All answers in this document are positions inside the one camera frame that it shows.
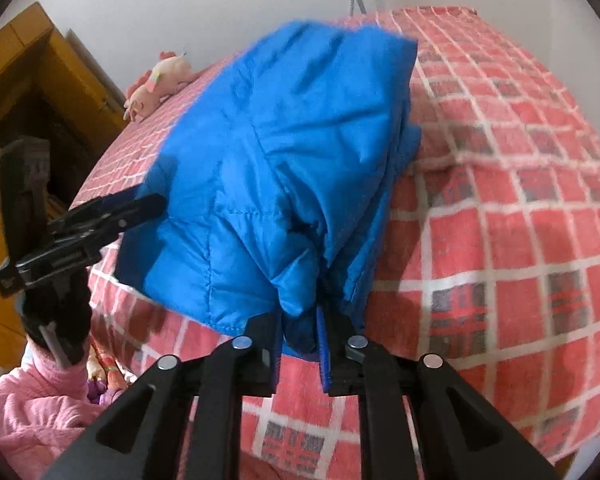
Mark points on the colourful patterned cloth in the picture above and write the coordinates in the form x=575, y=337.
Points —
x=107, y=370

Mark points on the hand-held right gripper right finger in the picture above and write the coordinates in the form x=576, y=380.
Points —
x=323, y=360

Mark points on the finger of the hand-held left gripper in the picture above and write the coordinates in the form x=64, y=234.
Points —
x=102, y=202
x=130, y=212

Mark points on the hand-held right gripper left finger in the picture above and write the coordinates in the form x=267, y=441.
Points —
x=276, y=360

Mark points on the person's left forearm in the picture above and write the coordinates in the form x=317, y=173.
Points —
x=25, y=410

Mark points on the red plaid blanket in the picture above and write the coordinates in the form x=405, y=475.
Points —
x=505, y=260

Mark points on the pink plush toy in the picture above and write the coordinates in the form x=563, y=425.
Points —
x=167, y=77

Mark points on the blue down jacket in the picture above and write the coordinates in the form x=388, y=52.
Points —
x=290, y=160

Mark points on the yellow wooden wardrobe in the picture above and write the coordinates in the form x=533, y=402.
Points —
x=55, y=75

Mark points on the person's left hand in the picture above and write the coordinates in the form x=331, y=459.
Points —
x=72, y=325

